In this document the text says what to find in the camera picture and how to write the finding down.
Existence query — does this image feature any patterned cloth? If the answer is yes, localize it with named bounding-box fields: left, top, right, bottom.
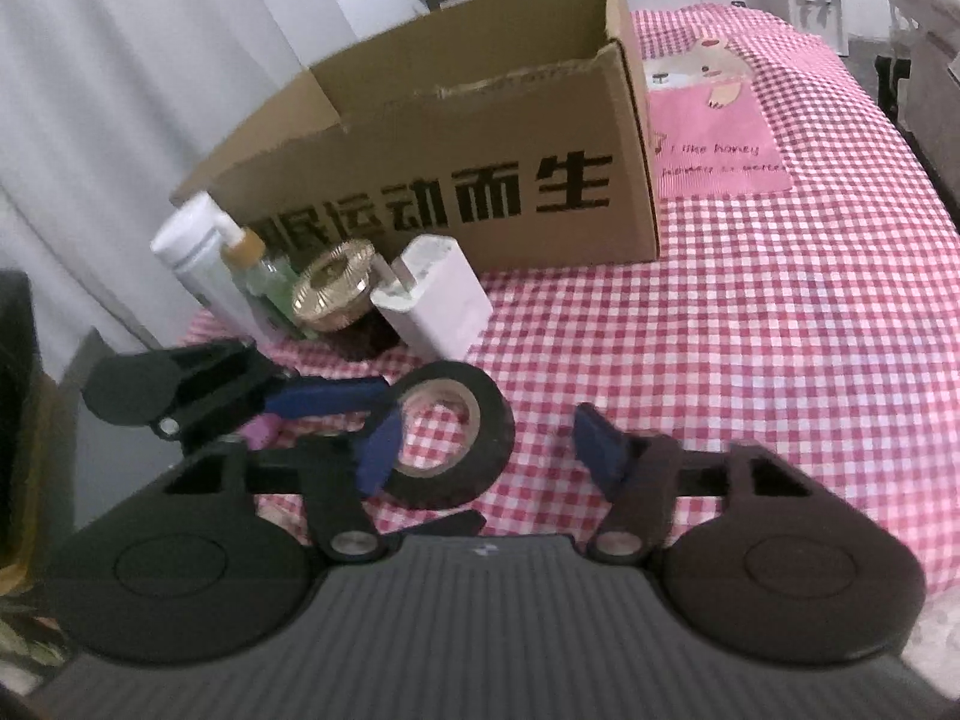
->
left=0, top=555, right=76, bottom=683

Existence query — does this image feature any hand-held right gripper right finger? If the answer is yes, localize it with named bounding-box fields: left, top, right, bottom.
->
left=574, top=403, right=815, bottom=563

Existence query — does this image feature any white fleece bedding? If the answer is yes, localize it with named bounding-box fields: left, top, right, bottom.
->
left=900, top=585, right=960, bottom=691

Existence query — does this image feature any white curtain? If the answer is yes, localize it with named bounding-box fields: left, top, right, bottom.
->
left=0, top=0, right=421, bottom=293

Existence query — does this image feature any white pill bottle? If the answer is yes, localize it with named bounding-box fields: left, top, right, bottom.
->
left=150, top=191, right=260, bottom=335

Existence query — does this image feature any grey sofa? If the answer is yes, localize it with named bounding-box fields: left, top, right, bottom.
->
left=874, top=15, right=960, bottom=218

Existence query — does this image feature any black tape roll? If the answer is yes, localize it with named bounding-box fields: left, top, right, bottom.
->
left=367, top=361, right=517, bottom=509

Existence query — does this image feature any white charger plug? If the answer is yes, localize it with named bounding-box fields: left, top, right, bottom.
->
left=370, top=235, right=494, bottom=361

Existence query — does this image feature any dark jar with gold lid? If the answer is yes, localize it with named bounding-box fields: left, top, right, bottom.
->
left=291, top=240, right=395, bottom=357

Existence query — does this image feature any white water dispenser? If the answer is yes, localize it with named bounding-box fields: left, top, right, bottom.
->
left=776, top=0, right=848, bottom=57

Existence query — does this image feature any pink checkered tablecloth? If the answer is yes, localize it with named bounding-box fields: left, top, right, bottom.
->
left=184, top=4, right=960, bottom=601

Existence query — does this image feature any green dropper bottle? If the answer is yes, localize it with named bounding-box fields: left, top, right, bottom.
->
left=217, top=214, right=308, bottom=342

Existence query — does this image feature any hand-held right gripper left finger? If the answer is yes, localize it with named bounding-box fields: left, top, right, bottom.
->
left=161, top=405, right=406, bottom=563

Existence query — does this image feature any dark cloth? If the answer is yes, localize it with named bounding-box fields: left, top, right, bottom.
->
left=874, top=52, right=912, bottom=121

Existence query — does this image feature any brown cardboard box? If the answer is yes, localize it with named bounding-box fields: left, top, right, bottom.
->
left=171, top=0, right=661, bottom=271

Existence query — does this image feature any purple plastic lid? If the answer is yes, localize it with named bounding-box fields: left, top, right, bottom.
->
left=229, top=416, right=282, bottom=451

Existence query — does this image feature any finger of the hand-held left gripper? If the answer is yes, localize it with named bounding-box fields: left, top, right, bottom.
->
left=375, top=508, right=487, bottom=541
left=157, top=341, right=392, bottom=445

